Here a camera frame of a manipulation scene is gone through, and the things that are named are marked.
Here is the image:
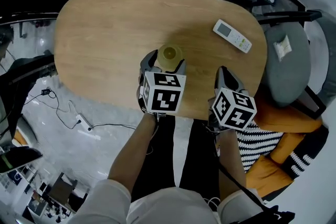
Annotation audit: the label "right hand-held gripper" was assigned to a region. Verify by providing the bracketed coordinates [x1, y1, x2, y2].
[208, 65, 257, 132]

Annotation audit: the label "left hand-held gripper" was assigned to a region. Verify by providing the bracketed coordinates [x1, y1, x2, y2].
[136, 50, 188, 117]

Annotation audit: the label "green plastic cup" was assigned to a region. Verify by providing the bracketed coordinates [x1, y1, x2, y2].
[156, 44, 184, 72]

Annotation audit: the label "white remote control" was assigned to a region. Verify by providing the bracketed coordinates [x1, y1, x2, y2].
[212, 19, 253, 54]

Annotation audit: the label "clear cotton swab packet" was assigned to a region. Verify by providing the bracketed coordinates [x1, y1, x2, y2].
[272, 35, 292, 62]

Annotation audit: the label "person's left forearm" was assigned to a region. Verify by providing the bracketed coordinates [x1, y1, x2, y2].
[107, 111, 160, 204]

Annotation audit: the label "person's right forearm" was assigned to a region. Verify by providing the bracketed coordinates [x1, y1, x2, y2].
[216, 127, 247, 201]

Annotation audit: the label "oval wooden table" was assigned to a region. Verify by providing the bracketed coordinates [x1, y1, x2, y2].
[54, 0, 268, 121]

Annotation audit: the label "grey upholstered chair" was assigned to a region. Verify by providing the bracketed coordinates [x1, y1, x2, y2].
[256, 9, 336, 120]

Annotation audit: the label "person's black trousers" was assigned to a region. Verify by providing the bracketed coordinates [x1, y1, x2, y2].
[131, 112, 221, 202]

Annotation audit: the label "orange cushion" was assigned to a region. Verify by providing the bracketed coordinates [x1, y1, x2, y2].
[246, 155, 295, 197]
[270, 133, 307, 163]

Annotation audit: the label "white power strip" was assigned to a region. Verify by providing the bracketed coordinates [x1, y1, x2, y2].
[75, 114, 92, 132]

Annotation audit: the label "black glass-door cabinet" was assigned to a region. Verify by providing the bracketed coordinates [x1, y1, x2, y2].
[0, 0, 89, 140]

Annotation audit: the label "person's white shirt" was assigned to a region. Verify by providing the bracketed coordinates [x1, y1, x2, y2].
[67, 178, 266, 224]

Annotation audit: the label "dark shelf unit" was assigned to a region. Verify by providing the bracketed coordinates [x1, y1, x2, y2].
[48, 172, 89, 212]

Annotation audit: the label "black flat screen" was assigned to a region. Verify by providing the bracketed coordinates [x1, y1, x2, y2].
[0, 146, 44, 174]

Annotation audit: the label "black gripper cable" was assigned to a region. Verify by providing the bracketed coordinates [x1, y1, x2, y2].
[206, 123, 222, 158]
[141, 110, 161, 155]

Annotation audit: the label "black power strip cable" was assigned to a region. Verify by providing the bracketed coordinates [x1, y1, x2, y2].
[89, 122, 137, 131]

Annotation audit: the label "black adapter cable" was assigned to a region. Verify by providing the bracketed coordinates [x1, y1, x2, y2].
[25, 88, 79, 130]

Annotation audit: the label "white cable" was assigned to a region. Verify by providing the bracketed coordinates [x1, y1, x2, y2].
[203, 196, 221, 212]

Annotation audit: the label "person's black strap bag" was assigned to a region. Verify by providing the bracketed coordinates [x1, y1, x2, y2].
[217, 165, 296, 224]

